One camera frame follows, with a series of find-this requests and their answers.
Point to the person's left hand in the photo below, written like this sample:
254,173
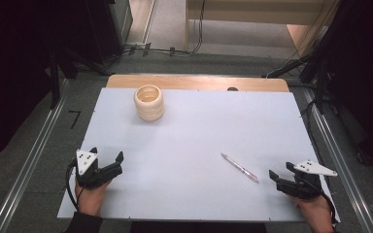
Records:
90,199

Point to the clear ballpoint pen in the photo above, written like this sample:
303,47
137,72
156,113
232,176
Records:
239,168

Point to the light wooden ribbed cup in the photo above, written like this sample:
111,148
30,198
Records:
149,105

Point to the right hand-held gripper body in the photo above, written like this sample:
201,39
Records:
306,186

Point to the black stand legs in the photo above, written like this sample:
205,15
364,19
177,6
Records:
55,77

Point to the light wooden cabinet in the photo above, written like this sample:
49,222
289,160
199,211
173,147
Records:
255,11

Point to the person's right hand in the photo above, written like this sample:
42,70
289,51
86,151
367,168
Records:
315,212

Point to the metal floor rail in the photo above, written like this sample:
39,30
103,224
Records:
340,161
29,161

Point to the wooden table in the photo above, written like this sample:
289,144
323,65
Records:
194,83

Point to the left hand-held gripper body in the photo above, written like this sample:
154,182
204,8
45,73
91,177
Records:
92,176

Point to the dark curtain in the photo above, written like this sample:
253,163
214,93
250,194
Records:
13,71
366,81

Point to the white table board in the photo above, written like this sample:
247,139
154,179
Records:
187,152

